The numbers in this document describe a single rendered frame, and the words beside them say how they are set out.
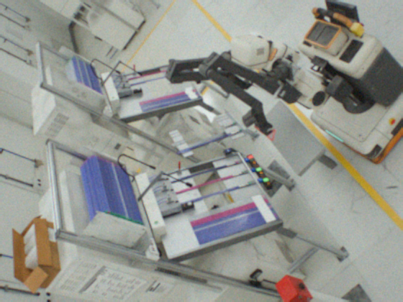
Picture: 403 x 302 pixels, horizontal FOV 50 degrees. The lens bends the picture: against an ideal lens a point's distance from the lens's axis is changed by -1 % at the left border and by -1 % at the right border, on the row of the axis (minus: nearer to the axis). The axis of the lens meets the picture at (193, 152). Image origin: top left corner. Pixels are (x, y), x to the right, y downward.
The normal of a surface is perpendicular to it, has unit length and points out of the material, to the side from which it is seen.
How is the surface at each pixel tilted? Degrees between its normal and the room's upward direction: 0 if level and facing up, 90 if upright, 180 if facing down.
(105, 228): 90
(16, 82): 90
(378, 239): 0
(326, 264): 0
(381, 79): 90
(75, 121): 90
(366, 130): 0
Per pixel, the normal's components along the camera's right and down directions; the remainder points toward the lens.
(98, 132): 0.31, 0.60
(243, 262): -0.71, -0.36
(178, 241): -0.08, -0.76
